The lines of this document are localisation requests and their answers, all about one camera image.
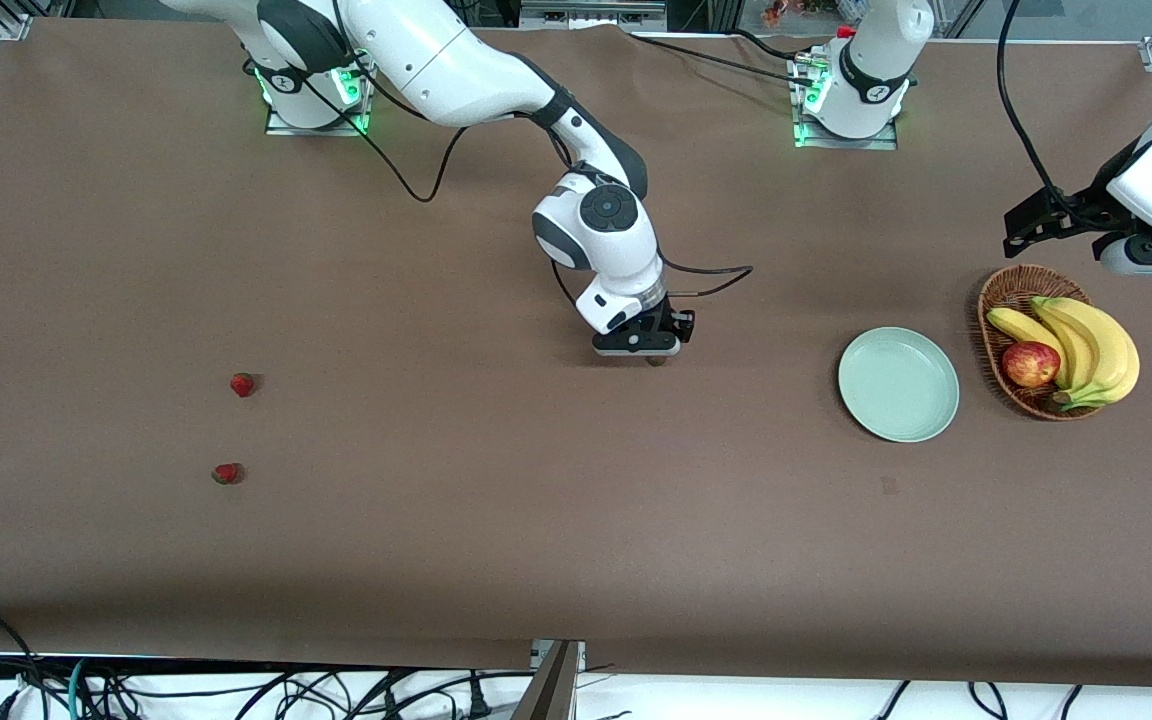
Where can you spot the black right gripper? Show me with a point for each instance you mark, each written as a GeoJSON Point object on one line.
{"type": "Point", "coordinates": [663, 322]}

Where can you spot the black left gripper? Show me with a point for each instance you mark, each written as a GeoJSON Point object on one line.
{"type": "Point", "coordinates": [1082, 214]}

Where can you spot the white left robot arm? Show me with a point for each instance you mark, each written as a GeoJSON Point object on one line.
{"type": "Point", "coordinates": [876, 50]}

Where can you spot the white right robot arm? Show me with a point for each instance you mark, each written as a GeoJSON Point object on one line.
{"type": "Point", "coordinates": [436, 60]}

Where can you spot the light green round plate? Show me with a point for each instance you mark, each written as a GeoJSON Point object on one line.
{"type": "Point", "coordinates": [898, 385]}

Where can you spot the brown wicker basket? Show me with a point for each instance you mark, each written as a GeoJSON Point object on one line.
{"type": "Point", "coordinates": [1006, 290]}

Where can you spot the red apple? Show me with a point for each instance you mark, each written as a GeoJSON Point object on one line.
{"type": "Point", "coordinates": [1030, 365]}

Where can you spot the yellow banana bunch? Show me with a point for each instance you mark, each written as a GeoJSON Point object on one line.
{"type": "Point", "coordinates": [1101, 350]}

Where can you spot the brown paper table cover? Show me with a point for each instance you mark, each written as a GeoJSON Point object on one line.
{"type": "Point", "coordinates": [536, 500]}

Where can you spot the red orange toy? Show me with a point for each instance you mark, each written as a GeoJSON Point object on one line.
{"type": "Point", "coordinates": [781, 12]}

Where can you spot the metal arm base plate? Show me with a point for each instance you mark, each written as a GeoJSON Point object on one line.
{"type": "Point", "coordinates": [286, 127]}
{"type": "Point", "coordinates": [836, 143]}

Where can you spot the grey metal frame bracket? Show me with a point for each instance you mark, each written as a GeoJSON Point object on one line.
{"type": "Point", "coordinates": [586, 15]}

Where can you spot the metal stand post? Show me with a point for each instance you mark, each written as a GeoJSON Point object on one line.
{"type": "Point", "coordinates": [556, 690]}

